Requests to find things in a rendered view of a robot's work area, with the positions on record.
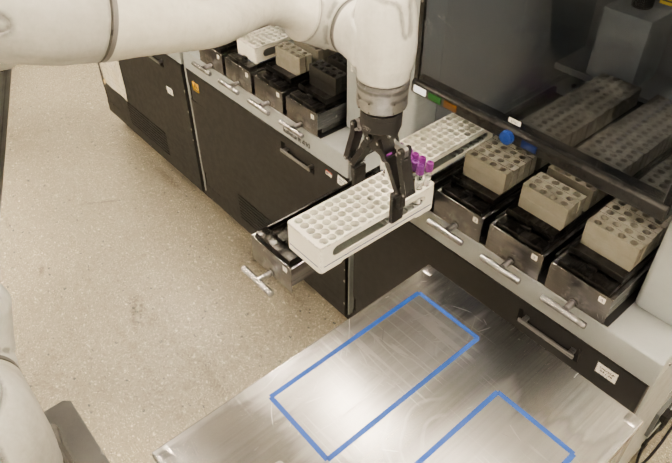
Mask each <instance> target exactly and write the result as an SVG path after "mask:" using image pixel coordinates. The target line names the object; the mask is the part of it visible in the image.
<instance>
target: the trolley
mask: <svg viewBox="0 0 672 463"><path fill-rule="evenodd" d="M642 424H643V420H642V419H641V418H639V417H638V416H637V415H635V414H634V413H632V412H631V411H630V410H628V409H627V408H626V407H624V406H623V405H621V404H620V403H619V402H617V401H616V400H615V399H613V398H612V397H611V396H609V395H608V394H606V393H605V392H604V391H602V390H601V389H600V388H598V387H597V386H595V385H594V384H593V383H591V382H590V381H589V380H587V379H586V378H584V377H583V376H582V375H580V374H579V373H578V372H576V371H575V370H573V369H572V368H571V367H569V366H568V365H567V364H565V363H564V362H562V361H561V360H560V359H558V358H557V357H556V356H554V355H553V354H551V353H550V352H549V351H547V350H546V349H545V348H543V347H542V346H541V345H539V344H538V343H536V342H535V341H534V340H532V339H531V338H530V337H528V336H527V335H525V334H524V333H523V332H521V331H520V330H519V329H517V328H516V327H514V326H513V325H512V324H510V323H509V322H508V321H506V320H505V319H503V318H502V317H501V316H499V315H498V314H497V313H495V312H494V311H492V310H491V309H490V308H488V307H487V306H486V305H484V304H483V303H481V302H480V301H479V300H477V299H476V298H475V297H473V296H472V295H471V294H469V293H468V292H466V291H465V290H464V289H462V288H461V287H460V286H458V285H457V284H455V283H454V282H453V281H451V280H450V279H449V278H447V277H446V276H444V275H443V274H442V273H440V272H439V271H438V270H436V269H435V268H433V267H432V266H431V265H427V266H425V267H424V268H423V269H421V270H420V271H418V272H417V273H415V274H414V275H412V276H411V277H409V278H408V279H406V280H405V281H403V282H402V283H400V284H399V285H397V286H396V287H395V288H393V289H392V290H390V291H389V292H387V293H386V294H384V295H383V296H381V297H380V298H378V299H377V300H375V301H374V302H372V303H371V304H370V305H368V306H367V307H365V308H364V309H362V310H361V311H359V312H358V313H356V314H355V315H353V316H352V317H350V318H349V319H347V320H346V321H344V322H343V323H342V324H340V325H339V326H337V327H336V328H334V329H333V330H331V331H330V332H328V333H327V334H325V335H324V336H322V337H321V338H319V339H318V340H317V341H315V342H314V343H312V344H311V345H309V346H308V347H306V348H305V349H303V350H302V351H300V352H299V353H297V354H296V355H294V356H293V357H291V358H290V359H289V360H287V361H286V362H284V363H283V364H281V365H280V366H278V367H277V368H275V369H274V370H272V371H271V372H269V373H268V374H266V375H265V376H263V377H262V378H261V379H259V380H258V381H256V382H255V383H253V384H252V385H250V386H249V387H247V388H246V389H244V390H243V391H241V392H240V393H238V394H237V395H236V396H234V397H233V398H231V399H230V400H228V401H227V402H225V403H224V404H222V405H221V406H219V407H218V408H216V409H215V410H213V411H212V412H210V413H209V414H208V415H206V416H205V417H203V418H202V419H200V420H199V421H197V422H196V423H194V424H193V425H191V426H190V427H188V428H187V429H185V430H184V431H183V432H181V433H180V434H178V435H177V436H175V437H174V438H172V439H171V440H169V441H168V442H166V443H165V444H163V445H162V446H160V447H159V448H157V449H156V450H155V451H153V452H152V456H153V459H154V461H155V462H156V463H619V461H620V459H621V457H622V456H623V454H624V452H625V450H626V449H627V447H628V445H629V443H630V441H631V440H632V438H633V436H634V435H635V433H636V432H637V431H638V430H639V429H640V428H641V426H642Z"/></svg>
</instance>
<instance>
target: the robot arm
mask: <svg viewBox="0 0 672 463"><path fill-rule="evenodd" d="M267 25H271V26H279V27H282V28H284V29H285V31H286V33H287V35H288V36H289V37H290V38H291V39H292V40H295V41H299V42H302V43H306V44H309V45H312V46H315V47H318V48H321V49H324V50H326V49H330V50H333V51H336V52H338V53H340V54H342V55H343V56H344V57H345V58H346V59H347V60H348V61H349V63H350V64H351V65H352V67H354V68H356V71H357V77H356V83H357V92H356V103H357V106H358V108H359V109H360V117H358V118H355V119H353V120H351V121H350V134H349V137H348V141H347V144H346V148H345V152H344V155H343V156H344V159H345V160H347V159H348V160H349V161H350V165H351V178H352V187H353V186H355V185H357V184H358V183H360V182H362V181H364V180H365V174H366V163H364V162H363V161H365V160H364V159H365V157H366V156H367V154H368V153H369V152H370V150H372V151H375V152H376V153H377V154H379V155H380V158H381V161H382V162H383V163H385V166H386V169H387V172H388V175H389V179H390V182H391V185H392V188H393V191H394V192H392V193H390V207H389V223H391V224H393V223H394V222H396V221H398V220H399V219H401V218H402V215H403V207H405V200H406V198H407V197H409V196H411V195H413V194H415V185H414V178H413V171H412V163H411V152H412V147H411V146H410V145H406V146H404V145H403V144H401V143H400V140H399V136H398V133H399V130H400V128H401V126H402V117H403V111H404V110H405V109H406V107H407V105H408V93H409V85H410V74H411V71H412V68H413V66H414V63H415V59H416V53H417V45H418V12H417V5H416V0H0V215H1V203H2V190H3V177H4V164H5V151H6V138H7V126H8V113H9V100H10V87H11V74H12V68H13V67H15V66H16V65H17V64H19V65H39V66H67V65H77V64H90V63H108V62H113V61H119V60H125V59H131V58H137V57H145V56H153V55H160V54H170V53H180V52H190V51H198V50H205V49H211V48H216V47H220V46H223V45H226V44H228V43H231V42H233V41H235V40H237V39H239V38H241V37H243V36H245V35H247V34H249V33H251V32H253V31H255V30H257V29H259V28H261V27H263V26H267ZM362 134H364V139H363V141H362V142H361V144H360V141H361V138H362ZM359 144H360V147H359ZM358 148H359V149H358ZM391 152H392V154H391V155H389V156H387V157H386V155H387V154H389V153H391ZM361 162H362V163H361ZM15 349H16V344H15V337H14V327H13V314H12V299H11V295H10V293H9V292H8V290H7V289H6V288H5V287H4V286H3V285H2V284H1V283H0V463H74V462H73V461H72V459H71V457H70V455H69V454H68V452H67V450H66V449H65V447H64V445H63V444H62V441H61V432H60V430H59V428H58V426H57V425H55V424H50V423H49V421H48V419H47V417H46V415H45V414H44V412H43V410H42V408H41V406H40V404H39V402H38V400H37V398H36V397H35V395H34V393H33V391H32V390H31V388H30V386H29V384H28V383H27V381H26V379H25V378H24V376H23V374H22V372H21V370H20V367H19V364H18V360H17V357H16V354H15V352H14V351H15Z"/></svg>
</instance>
